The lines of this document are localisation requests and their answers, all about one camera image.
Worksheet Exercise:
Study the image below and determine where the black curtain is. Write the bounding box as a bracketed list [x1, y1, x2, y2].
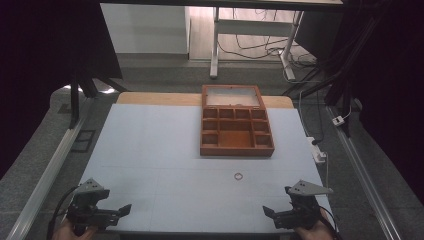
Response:
[0, 0, 124, 181]
[294, 0, 424, 205]

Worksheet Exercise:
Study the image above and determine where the silver metal rail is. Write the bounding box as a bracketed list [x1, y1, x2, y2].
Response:
[5, 99, 93, 240]
[325, 105, 405, 240]

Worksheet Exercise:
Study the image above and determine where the black tripod stand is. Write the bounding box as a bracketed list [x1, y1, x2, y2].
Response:
[68, 66, 129, 130]

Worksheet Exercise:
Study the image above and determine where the tangle of black floor cables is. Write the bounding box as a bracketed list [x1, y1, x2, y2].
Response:
[218, 9, 318, 68]

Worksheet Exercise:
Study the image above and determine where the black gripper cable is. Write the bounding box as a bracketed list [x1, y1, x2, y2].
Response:
[319, 205, 343, 240]
[46, 185, 80, 240]

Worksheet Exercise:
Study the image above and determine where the pale blue table mat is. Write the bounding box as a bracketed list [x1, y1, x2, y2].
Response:
[63, 103, 335, 234]

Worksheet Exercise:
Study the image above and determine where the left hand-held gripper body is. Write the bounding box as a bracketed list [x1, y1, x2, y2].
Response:
[66, 178, 112, 235]

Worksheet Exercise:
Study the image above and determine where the person's left hand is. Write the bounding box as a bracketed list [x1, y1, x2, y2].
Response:
[51, 218, 99, 240]

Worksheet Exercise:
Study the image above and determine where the person's right hand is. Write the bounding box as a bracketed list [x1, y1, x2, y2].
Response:
[293, 207, 335, 240]

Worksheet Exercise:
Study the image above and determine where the white power strip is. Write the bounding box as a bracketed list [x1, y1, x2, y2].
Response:
[306, 136, 328, 164]

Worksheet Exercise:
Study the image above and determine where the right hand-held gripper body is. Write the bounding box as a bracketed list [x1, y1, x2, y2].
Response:
[275, 179, 335, 232]

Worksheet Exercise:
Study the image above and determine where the dark floor frame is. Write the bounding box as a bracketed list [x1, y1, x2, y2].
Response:
[70, 129, 97, 154]

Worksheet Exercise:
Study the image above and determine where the white metal desk frame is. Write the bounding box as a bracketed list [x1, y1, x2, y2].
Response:
[209, 7, 305, 81]

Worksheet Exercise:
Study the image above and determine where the brown wooden jewelry box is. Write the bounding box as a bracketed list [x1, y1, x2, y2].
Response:
[199, 84, 276, 158]

